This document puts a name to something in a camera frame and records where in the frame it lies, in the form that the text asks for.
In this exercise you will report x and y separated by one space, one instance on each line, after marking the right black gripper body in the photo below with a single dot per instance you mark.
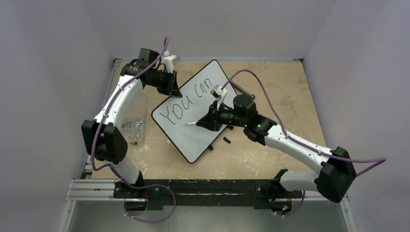
213 117

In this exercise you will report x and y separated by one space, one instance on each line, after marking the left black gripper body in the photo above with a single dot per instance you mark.
163 81

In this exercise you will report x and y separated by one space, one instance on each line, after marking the black marker cap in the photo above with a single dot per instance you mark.
226 140

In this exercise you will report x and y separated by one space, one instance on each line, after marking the white whiteboard black frame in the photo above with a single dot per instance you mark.
173 113

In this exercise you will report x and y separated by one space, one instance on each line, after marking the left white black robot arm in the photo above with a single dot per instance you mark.
103 139

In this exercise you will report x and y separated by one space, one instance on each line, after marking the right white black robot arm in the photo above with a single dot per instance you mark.
331 172

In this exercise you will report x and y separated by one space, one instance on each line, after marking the clear plastic screw box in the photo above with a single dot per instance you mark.
133 126

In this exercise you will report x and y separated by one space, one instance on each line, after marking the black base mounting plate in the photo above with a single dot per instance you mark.
256 193

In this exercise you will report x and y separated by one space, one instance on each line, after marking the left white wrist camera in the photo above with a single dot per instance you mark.
170 62

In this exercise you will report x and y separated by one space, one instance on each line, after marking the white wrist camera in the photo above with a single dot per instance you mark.
170 62
219 93

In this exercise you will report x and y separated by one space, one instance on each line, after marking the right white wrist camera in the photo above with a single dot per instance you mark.
219 93

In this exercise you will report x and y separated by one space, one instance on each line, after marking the whiteboard metal stand handle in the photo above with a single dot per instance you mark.
241 90

